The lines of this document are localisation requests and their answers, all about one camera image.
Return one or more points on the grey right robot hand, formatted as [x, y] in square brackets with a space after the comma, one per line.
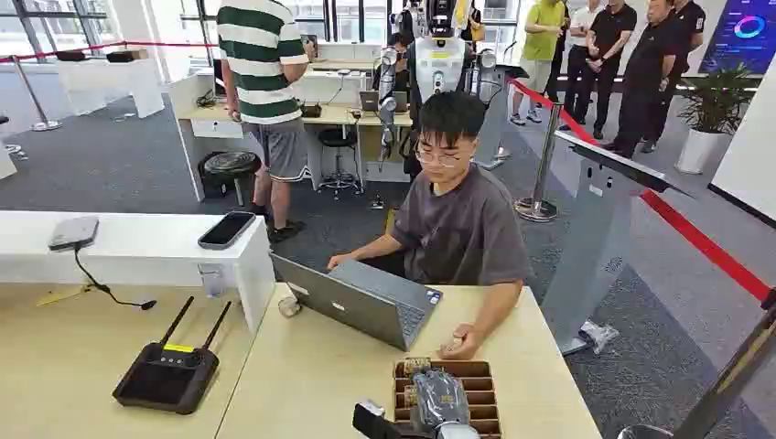
[439, 397]

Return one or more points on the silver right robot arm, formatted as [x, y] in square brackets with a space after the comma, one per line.
[459, 432]

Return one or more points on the printed card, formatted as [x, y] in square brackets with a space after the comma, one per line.
[410, 395]
[418, 366]

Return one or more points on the wooden card box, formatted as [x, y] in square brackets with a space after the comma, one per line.
[485, 388]

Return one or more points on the person's left hand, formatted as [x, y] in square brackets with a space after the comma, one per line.
[459, 344]

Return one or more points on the person's hand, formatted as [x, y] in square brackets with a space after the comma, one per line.
[459, 344]
[338, 260]

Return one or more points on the grey open laptop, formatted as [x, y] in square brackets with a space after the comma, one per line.
[345, 303]

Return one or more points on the person's right hand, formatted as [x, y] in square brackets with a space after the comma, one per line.
[338, 260]

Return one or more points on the clear plastic bag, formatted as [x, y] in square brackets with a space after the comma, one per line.
[599, 336]

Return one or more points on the clear tape roll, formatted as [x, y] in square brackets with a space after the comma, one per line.
[289, 306]

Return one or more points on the grey lectern stand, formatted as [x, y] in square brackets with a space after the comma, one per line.
[591, 242]

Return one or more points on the black smartphone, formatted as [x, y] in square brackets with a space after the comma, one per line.
[227, 229]

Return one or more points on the black router with antennas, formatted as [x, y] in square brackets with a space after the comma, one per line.
[167, 379]

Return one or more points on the black swivel stool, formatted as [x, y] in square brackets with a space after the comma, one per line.
[338, 140]

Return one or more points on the red barrier belt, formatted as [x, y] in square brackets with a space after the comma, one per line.
[691, 233]

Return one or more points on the pale wooden desk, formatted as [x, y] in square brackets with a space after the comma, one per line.
[330, 115]

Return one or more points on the small grey laptop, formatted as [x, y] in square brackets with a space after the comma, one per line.
[370, 100]

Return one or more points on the black round stool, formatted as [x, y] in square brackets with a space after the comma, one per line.
[229, 165]

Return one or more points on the white bench table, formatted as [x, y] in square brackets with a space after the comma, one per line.
[139, 254]

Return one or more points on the white humanoid robot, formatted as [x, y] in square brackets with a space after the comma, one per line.
[438, 63]

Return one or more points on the seated person at desk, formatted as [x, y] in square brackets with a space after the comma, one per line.
[397, 54]

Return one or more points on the person in green top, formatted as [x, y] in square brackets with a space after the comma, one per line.
[539, 42]

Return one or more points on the standing person in shorts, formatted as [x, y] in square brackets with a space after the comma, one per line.
[264, 72]

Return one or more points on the person in black top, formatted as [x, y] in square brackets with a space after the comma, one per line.
[645, 79]
[688, 30]
[603, 54]

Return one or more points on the person in white top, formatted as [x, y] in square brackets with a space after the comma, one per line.
[576, 42]

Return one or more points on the yellow paper strip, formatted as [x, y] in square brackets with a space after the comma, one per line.
[60, 295]

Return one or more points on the potted plant white pot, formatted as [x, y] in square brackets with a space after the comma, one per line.
[712, 109]

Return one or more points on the grey flat hub device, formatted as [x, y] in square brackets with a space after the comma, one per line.
[74, 233]

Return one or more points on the white display table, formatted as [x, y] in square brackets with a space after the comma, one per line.
[109, 82]

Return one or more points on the black and tan box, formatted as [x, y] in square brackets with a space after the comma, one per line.
[126, 56]

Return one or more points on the blue display screen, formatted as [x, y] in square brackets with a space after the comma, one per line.
[739, 33]

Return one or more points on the black flat box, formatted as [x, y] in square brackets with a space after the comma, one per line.
[71, 56]

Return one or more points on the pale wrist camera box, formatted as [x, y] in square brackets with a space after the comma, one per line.
[371, 409]

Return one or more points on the chrome stanchion post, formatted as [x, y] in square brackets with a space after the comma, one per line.
[542, 163]
[37, 103]

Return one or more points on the dark stanchion post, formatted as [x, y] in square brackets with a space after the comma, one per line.
[727, 382]

